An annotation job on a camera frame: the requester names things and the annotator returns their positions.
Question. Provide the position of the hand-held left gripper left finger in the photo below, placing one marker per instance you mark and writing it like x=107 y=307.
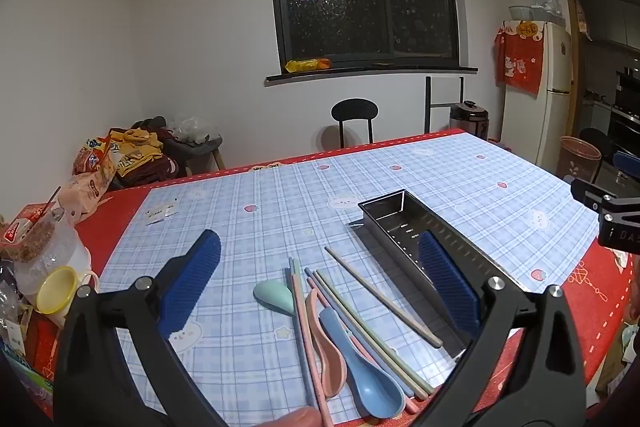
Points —
x=192 y=277

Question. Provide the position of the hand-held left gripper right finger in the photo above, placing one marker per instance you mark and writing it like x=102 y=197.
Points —
x=450 y=287

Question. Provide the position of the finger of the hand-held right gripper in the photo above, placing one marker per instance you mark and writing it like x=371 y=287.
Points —
x=592 y=194
x=629 y=164

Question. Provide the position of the beige chopstick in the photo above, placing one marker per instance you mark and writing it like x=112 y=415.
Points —
x=382 y=296

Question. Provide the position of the green spoon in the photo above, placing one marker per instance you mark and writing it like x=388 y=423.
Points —
x=272 y=294

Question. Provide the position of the pale green chopstick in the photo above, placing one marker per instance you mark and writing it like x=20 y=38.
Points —
x=375 y=332

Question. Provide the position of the steel utensil tray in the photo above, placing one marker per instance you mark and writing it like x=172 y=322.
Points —
x=395 y=217

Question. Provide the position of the pink chopstick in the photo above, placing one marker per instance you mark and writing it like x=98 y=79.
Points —
x=411 y=404
x=313 y=352

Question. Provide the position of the blue spoon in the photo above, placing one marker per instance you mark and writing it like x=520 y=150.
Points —
x=372 y=389

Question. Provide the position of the pink spoon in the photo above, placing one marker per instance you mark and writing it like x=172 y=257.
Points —
x=330 y=362

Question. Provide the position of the person's left hand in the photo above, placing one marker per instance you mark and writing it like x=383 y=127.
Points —
x=297 y=419

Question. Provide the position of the built-in oven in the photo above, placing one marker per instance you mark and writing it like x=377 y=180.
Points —
x=627 y=127

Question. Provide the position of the black kitchen chair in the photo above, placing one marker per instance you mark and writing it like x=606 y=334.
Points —
x=597 y=142

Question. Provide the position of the brown trash bin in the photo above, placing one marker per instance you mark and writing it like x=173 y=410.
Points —
x=577 y=157

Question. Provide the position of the white paper slip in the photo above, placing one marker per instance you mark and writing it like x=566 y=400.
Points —
x=162 y=213

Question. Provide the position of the white fridge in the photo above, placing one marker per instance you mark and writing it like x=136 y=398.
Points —
x=552 y=97

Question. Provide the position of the blue plaid red-edged tablecloth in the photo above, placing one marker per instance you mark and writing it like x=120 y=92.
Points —
x=250 y=187

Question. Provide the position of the grey chair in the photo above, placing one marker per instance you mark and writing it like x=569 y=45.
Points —
x=197 y=152

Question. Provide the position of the pile of yellow maroon clothes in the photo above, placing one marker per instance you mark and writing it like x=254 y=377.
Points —
x=140 y=157

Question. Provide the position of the pink snack bag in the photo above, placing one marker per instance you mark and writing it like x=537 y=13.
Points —
x=85 y=197

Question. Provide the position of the clear plastic jar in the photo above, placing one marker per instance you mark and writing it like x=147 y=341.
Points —
x=60 y=252

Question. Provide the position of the rice cooker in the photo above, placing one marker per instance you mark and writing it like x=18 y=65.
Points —
x=470 y=119

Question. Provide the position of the clear plastic bag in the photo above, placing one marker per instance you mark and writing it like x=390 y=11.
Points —
x=192 y=129

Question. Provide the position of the red printed cloth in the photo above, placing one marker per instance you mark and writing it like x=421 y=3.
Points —
x=517 y=62

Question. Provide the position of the orange snack bag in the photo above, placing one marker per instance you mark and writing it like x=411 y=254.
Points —
x=95 y=159

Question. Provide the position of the red snack box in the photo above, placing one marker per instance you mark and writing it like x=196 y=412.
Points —
x=20 y=232

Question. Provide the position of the clear bowls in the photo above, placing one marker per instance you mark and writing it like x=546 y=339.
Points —
x=535 y=9

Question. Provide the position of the black metal rack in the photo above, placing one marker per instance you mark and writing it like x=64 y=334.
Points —
x=428 y=107

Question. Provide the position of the clear plastic bottle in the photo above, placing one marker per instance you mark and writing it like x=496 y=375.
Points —
x=10 y=297

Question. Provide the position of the green box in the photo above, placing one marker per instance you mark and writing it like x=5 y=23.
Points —
x=25 y=382

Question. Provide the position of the black round chair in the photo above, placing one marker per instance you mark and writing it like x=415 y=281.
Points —
x=354 y=109

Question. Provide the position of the black windowsill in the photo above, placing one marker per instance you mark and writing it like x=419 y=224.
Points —
x=370 y=74

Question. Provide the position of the yellow snack packet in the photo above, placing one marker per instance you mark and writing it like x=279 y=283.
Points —
x=307 y=65

